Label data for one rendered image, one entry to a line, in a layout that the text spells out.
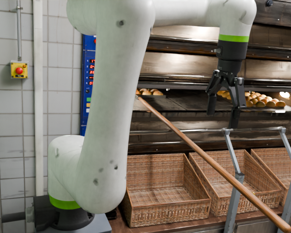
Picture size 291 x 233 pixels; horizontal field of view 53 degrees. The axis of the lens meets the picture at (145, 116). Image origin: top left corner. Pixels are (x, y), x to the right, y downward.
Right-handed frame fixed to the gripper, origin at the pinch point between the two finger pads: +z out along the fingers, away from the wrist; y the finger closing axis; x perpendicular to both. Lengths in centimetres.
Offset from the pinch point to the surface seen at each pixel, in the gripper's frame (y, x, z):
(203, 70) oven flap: -109, 58, 5
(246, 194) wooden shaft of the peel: 4.6, 13.4, 30.6
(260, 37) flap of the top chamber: -109, 106, -19
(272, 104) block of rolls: -120, 144, 41
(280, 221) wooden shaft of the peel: 21.9, 13.0, 29.5
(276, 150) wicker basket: -100, 139, 77
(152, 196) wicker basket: -89, 16, 95
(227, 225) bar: -47, 53, 97
